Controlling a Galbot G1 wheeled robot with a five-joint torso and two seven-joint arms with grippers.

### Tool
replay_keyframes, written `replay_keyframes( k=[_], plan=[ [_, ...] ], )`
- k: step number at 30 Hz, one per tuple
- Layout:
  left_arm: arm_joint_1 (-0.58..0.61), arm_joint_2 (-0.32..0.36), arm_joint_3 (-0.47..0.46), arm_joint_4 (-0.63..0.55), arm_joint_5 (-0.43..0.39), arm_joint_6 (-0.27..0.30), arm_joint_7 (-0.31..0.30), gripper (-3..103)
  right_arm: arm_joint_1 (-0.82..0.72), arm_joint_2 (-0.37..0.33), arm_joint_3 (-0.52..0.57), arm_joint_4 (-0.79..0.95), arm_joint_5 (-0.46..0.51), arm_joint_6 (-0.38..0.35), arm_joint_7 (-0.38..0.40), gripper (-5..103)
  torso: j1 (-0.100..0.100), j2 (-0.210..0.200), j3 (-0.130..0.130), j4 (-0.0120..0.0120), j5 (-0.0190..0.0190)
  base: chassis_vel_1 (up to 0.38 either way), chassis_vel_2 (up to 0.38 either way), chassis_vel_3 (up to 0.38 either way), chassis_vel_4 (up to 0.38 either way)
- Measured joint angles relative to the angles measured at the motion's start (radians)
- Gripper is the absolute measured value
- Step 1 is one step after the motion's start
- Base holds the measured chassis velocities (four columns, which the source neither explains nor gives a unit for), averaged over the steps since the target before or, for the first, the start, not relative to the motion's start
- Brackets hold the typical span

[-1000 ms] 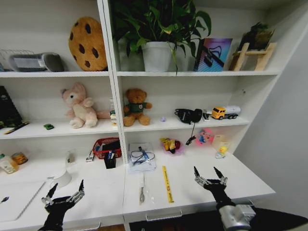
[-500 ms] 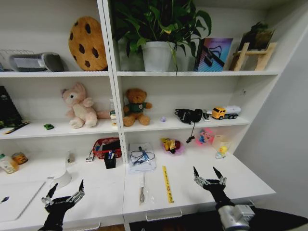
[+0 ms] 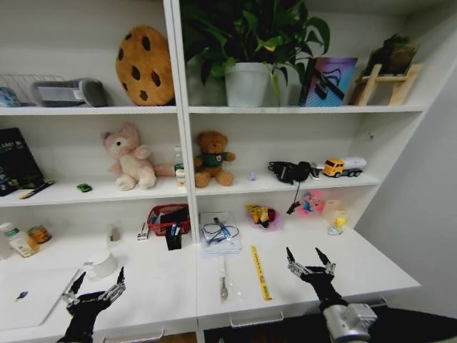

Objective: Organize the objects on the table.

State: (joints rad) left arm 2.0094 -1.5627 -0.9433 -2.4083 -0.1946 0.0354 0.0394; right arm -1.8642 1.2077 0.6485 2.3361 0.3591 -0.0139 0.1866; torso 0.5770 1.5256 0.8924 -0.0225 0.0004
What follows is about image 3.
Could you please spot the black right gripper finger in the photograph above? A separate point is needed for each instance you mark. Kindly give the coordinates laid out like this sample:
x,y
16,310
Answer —
x,y
326,264
295,267

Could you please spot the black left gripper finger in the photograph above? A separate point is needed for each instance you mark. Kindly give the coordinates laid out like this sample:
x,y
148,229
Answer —
x,y
74,289
116,287

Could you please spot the white mug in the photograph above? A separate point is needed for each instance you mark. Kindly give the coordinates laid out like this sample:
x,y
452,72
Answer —
x,y
103,264

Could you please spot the yellow ruler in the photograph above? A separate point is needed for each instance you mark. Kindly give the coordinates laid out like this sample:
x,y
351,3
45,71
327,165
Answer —
x,y
260,271

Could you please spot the yellow rubber duck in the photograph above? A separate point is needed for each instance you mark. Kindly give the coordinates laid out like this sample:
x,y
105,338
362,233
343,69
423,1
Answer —
x,y
337,226

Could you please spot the white laptop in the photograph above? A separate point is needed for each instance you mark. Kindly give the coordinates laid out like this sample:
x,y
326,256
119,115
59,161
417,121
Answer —
x,y
32,300

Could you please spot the beige card box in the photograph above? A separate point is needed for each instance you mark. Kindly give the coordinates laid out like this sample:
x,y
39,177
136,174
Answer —
x,y
335,211

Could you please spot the clear glass cup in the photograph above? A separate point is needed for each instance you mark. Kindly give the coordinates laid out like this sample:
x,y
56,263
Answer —
x,y
114,233

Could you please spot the pink snack bag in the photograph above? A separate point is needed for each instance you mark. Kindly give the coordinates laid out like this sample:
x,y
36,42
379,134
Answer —
x,y
264,216

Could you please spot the small white box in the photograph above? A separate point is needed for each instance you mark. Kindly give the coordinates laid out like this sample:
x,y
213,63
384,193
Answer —
x,y
143,233

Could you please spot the pink toy package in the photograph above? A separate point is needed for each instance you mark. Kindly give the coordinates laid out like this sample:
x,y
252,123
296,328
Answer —
x,y
310,203

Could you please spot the amber jar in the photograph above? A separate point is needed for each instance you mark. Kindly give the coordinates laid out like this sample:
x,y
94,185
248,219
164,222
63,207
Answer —
x,y
40,235

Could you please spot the white bottle green label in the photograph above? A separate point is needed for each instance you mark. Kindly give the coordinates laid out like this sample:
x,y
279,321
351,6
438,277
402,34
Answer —
x,y
19,241

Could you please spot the spoon in clear wrapper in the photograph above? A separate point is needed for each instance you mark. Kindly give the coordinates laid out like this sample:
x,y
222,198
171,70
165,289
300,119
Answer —
x,y
223,282

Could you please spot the black pen holder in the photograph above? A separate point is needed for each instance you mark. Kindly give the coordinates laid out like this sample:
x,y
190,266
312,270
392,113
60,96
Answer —
x,y
174,241

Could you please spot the white paper stack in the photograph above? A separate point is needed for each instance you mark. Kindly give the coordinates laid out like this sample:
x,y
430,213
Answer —
x,y
219,250

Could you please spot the red plastic basket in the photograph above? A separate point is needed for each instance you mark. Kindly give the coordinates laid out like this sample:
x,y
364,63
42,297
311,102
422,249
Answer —
x,y
157,219

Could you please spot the blue pen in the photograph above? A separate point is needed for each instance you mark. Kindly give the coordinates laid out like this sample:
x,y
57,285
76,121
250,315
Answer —
x,y
175,229

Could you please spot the black item in basket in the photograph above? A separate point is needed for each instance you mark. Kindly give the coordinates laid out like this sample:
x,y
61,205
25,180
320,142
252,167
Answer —
x,y
175,216

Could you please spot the black headphones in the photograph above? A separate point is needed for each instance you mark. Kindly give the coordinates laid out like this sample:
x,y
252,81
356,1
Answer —
x,y
291,171

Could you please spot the yellow toy tanker truck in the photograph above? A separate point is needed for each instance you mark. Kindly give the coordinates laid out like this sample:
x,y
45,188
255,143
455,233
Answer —
x,y
341,167

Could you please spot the small purple trinket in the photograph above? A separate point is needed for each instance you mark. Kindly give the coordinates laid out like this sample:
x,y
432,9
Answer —
x,y
252,176

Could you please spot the green toy car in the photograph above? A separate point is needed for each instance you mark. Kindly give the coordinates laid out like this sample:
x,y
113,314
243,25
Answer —
x,y
83,187

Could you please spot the black yellow pencil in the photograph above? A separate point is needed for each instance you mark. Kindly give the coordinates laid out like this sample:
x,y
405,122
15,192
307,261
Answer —
x,y
35,190

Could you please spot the pink plush animal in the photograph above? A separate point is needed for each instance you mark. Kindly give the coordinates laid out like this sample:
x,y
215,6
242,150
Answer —
x,y
130,160

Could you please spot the brown teddy bear green shirt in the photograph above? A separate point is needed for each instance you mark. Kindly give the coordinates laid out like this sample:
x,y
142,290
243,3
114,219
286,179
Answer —
x,y
213,160

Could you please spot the clear bottle green label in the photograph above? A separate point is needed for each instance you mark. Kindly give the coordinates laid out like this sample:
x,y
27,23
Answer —
x,y
179,168

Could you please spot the black printed box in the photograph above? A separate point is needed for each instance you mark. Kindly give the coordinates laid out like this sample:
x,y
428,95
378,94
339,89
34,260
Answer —
x,y
18,160

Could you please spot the colourful purple box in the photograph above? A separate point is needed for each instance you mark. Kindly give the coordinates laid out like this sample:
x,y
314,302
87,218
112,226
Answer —
x,y
330,82

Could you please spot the white bookshelf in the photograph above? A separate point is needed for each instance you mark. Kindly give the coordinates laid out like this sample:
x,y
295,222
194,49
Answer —
x,y
185,118

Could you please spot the white plant pot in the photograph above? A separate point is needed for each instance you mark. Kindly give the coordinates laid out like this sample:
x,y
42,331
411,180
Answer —
x,y
247,85

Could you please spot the wooden stand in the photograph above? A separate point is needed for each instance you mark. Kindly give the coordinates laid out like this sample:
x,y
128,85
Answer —
x,y
387,84

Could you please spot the blue patterned object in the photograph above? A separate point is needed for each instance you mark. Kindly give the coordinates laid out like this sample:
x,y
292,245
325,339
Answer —
x,y
9,97

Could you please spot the dark framed plant decoration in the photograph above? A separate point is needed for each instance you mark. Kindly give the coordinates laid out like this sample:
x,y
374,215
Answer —
x,y
394,53

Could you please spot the brown cookie plush pillow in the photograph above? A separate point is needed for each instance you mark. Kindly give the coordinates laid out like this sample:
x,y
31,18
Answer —
x,y
144,68

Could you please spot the green leafy plant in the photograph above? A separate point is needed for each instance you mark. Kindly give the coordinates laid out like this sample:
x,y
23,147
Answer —
x,y
246,28

